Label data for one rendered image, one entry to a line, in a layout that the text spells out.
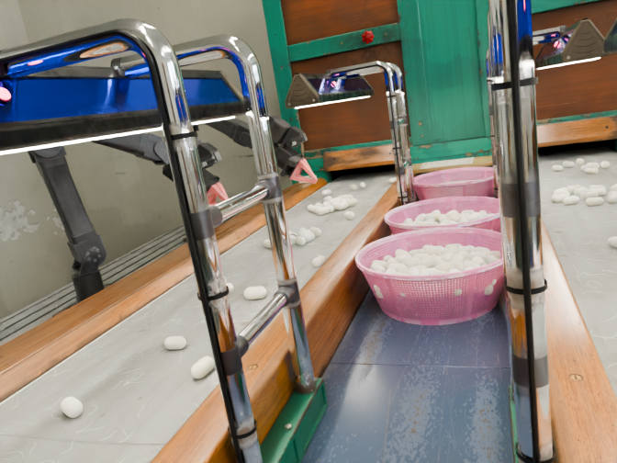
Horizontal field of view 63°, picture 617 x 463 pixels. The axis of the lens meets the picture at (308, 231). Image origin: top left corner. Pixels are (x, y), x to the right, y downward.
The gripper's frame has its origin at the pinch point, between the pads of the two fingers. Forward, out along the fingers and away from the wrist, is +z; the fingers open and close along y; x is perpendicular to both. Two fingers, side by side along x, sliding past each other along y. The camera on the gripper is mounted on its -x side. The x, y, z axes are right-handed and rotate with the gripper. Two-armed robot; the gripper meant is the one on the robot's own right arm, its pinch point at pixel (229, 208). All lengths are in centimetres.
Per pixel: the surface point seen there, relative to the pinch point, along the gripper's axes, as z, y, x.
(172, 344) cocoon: 19, -58, -7
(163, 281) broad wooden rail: 5.0, -33.8, 4.2
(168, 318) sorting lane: 13.2, -47.4, -0.9
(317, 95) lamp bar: 5.6, -2.7, -36.2
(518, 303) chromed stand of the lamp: 42, -79, -46
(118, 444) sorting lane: 24, -77, -10
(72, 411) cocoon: 16, -74, -5
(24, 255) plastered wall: -123, 101, 154
